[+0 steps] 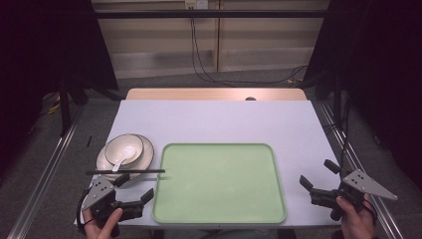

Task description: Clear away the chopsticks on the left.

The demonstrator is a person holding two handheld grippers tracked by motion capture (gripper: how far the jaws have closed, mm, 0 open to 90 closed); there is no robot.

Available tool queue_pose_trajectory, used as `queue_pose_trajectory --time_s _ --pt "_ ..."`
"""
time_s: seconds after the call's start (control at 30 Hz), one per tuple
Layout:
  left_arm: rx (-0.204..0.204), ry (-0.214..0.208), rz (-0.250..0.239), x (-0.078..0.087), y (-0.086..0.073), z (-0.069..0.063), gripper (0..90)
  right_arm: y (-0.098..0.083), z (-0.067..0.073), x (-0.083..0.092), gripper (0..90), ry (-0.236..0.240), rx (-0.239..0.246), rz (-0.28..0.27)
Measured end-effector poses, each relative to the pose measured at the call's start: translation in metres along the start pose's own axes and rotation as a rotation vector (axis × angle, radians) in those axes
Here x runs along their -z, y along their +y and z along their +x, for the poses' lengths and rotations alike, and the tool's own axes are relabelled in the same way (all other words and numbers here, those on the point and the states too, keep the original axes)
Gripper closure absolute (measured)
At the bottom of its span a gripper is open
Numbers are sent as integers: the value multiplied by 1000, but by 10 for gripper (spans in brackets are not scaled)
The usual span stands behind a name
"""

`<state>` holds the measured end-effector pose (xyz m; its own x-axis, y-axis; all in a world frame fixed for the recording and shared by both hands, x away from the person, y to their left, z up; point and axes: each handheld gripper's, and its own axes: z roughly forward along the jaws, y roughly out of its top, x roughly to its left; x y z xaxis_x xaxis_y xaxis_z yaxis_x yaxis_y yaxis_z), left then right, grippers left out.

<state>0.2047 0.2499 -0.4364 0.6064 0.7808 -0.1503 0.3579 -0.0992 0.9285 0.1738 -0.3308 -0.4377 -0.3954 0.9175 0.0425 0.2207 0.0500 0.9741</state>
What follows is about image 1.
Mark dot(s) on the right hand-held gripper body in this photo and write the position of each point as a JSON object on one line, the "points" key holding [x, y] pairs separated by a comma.
{"points": [[360, 182]]}

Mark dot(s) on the white plate with dark rim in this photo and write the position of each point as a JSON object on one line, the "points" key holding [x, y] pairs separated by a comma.
{"points": [[148, 155]]}

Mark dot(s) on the person's left hand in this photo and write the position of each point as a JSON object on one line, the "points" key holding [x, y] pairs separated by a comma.
{"points": [[99, 229]]}

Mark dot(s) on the person's pants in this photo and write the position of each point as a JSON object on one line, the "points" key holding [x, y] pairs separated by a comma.
{"points": [[225, 234]]}

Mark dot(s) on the light green tray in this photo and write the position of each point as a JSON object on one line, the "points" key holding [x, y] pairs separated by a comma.
{"points": [[219, 182]]}

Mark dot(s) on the black horizontal frame bar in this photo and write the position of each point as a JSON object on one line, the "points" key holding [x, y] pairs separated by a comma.
{"points": [[212, 14]]}

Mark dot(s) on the black chopsticks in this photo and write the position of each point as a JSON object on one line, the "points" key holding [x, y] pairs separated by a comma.
{"points": [[146, 171]]}

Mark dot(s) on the black curtain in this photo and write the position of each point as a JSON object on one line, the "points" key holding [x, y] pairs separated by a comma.
{"points": [[40, 49], [381, 66]]}

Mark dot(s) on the metal floor rail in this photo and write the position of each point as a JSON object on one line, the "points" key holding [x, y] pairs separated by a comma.
{"points": [[43, 179], [351, 159]]}

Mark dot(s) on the white wall socket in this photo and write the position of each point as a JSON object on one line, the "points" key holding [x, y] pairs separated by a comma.
{"points": [[196, 4]]}

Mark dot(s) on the white bowl with dark rim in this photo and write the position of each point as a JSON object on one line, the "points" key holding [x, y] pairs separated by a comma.
{"points": [[122, 145]]}

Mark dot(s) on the white ceramic spoon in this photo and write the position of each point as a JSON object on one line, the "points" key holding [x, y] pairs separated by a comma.
{"points": [[128, 154]]}

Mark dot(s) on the black metal stand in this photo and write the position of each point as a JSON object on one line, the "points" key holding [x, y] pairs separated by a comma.
{"points": [[64, 109]]}

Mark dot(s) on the white table cover sheet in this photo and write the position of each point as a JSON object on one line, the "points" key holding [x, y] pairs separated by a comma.
{"points": [[215, 121]]}

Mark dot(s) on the wooden table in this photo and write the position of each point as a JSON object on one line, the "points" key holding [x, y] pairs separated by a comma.
{"points": [[199, 94]]}

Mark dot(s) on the small black stick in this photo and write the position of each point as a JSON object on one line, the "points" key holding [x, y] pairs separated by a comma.
{"points": [[89, 141]]}

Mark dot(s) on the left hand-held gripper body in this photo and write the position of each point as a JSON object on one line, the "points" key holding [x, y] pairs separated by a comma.
{"points": [[99, 195]]}

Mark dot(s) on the person's right hand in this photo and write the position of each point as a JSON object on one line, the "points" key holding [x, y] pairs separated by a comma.
{"points": [[356, 222]]}

